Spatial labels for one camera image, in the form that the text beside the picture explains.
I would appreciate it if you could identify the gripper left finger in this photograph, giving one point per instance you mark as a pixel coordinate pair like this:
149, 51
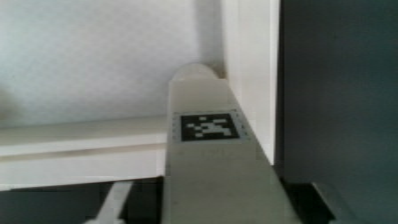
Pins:
112, 206

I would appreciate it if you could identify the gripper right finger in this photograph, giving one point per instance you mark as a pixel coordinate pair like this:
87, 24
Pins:
343, 216

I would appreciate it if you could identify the white desk leg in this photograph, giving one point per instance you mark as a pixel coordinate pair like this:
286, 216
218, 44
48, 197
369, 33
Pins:
222, 189

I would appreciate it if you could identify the white desk top tray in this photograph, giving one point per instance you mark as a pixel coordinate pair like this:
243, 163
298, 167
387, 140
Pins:
128, 73

